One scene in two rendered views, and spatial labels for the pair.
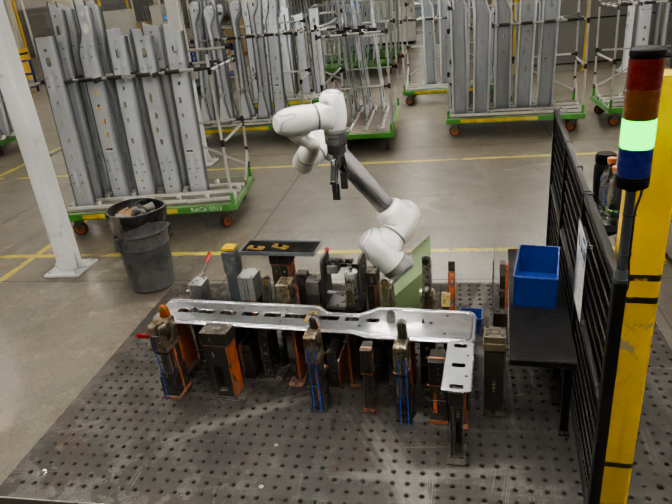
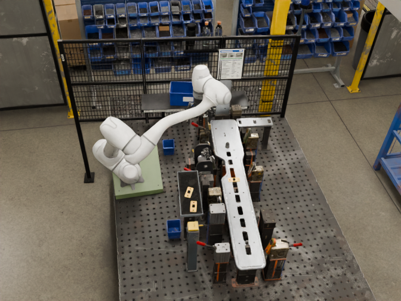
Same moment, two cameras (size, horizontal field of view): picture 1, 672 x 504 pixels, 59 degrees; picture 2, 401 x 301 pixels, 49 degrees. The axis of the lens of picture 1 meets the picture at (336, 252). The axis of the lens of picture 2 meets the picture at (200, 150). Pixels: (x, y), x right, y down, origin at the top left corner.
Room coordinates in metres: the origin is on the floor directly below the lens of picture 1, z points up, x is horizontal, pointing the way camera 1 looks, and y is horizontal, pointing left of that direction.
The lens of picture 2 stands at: (3.20, 1.96, 3.30)
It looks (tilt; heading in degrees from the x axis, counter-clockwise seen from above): 44 degrees down; 246
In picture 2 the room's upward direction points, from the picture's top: 2 degrees clockwise
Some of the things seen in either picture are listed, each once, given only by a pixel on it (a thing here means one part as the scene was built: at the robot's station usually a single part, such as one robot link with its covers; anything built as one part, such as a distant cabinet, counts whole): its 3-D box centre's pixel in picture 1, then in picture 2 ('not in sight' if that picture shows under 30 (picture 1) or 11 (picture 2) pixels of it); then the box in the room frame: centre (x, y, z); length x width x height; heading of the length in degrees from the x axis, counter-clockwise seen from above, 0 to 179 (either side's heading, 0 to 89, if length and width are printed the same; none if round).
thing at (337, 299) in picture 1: (346, 304); (203, 176); (2.29, -0.02, 0.94); 0.18 x 0.13 x 0.49; 73
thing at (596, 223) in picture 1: (563, 337); (182, 114); (2.12, -0.94, 0.77); 1.97 x 0.14 x 1.55; 163
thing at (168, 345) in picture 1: (169, 357); (275, 259); (2.12, 0.75, 0.88); 0.15 x 0.11 x 0.36; 163
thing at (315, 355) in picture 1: (316, 368); (254, 184); (1.94, 0.12, 0.87); 0.12 x 0.09 x 0.35; 163
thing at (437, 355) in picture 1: (438, 386); (244, 143); (1.79, -0.33, 0.84); 0.11 x 0.10 x 0.28; 163
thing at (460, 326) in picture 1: (306, 318); (235, 182); (2.12, 0.15, 1.00); 1.38 x 0.22 x 0.02; 73
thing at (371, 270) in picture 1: (375, 311); not in sight; (2.27, -0.15, 0.91); 0.07 x 0.05 x 0.42; 163
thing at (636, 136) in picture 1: (638, 132); not in sight; (1.22, -0.67, 1.90); 0.07 x 0.07 x 0.06
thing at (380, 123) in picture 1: (362, 79); not in sight; (9.13, -0.67, 0.88); 1.91 x 1.00 x 1.76; 169
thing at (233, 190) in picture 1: (149, 141); not in sight; (6.35, 1.87, 0.88); 1.93 x 1.01 x 1.76; 84
